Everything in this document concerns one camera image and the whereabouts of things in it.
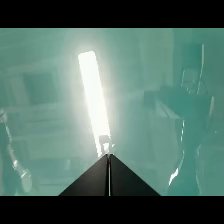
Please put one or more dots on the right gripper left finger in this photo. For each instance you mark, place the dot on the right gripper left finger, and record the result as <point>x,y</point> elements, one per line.
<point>92,181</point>

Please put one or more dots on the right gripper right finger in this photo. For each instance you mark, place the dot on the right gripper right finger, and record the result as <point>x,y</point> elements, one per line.
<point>128,181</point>

